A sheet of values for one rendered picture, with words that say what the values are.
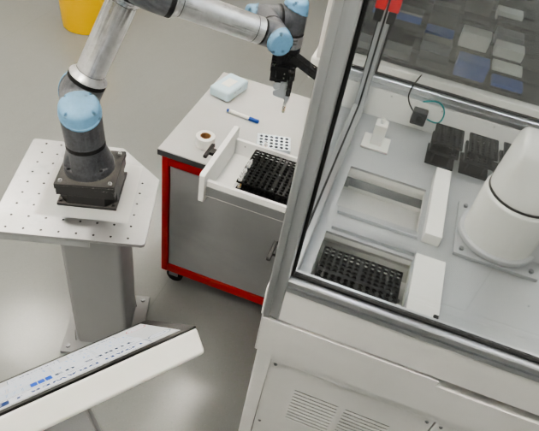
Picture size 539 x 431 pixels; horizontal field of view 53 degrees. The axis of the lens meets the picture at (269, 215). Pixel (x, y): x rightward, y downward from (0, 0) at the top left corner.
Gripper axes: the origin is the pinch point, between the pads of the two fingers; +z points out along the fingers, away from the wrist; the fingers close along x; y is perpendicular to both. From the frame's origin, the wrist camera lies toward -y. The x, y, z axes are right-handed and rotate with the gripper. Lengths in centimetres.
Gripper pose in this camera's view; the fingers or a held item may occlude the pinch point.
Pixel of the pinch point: (287, 100)
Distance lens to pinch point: 191.9
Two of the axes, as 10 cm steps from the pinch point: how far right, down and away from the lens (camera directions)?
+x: -0.4, 6.9, -7.2
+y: -9.9, -1.2, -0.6
